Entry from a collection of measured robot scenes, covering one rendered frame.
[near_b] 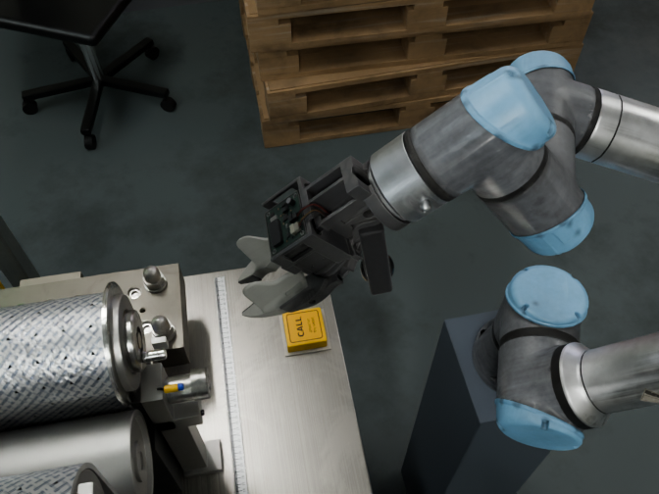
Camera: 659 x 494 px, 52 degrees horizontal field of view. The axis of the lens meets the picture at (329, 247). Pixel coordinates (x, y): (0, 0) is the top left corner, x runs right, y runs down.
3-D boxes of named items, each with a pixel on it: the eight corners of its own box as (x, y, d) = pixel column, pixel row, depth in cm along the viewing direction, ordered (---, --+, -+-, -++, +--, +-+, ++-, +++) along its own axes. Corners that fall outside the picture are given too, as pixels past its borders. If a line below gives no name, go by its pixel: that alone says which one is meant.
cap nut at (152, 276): (167, 291, 110) (161, 276, 106) (144, 294, 109) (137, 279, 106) (166, 272, 112) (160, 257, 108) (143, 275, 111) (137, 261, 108)
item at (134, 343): (140, 306, 84) (149, 366, 84) (124, 309, 83) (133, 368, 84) (128, 312, 76) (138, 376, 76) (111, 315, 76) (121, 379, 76)
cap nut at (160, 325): (176, 341, 104) (170, 327, 101) (152, 345, 104) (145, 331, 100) (175, 321, 106) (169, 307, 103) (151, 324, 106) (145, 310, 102)
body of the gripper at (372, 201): (256, 205, 67) (348, 137, 61) (312, 235, 73) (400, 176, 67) (265, 268, 62) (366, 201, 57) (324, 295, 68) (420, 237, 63)
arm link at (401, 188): (437, 154, 66) (462, 219, 61) (400, 178, 68) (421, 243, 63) (394, 117, 60) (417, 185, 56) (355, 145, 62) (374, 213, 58)
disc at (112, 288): (138, 423, 82) (105, 373, 70) (134, 424, 82) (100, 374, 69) (136, 319, 90) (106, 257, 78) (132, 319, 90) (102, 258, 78)
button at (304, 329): (327, 346, 118) (327, 340, 116) (287, 353, 117) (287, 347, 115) (320, 313, 122) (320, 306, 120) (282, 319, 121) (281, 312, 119)
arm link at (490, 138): (575, 157, 55) (523, 89, 51) (463, 222, 60) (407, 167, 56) (550, 105, 61) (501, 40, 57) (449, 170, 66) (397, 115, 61)
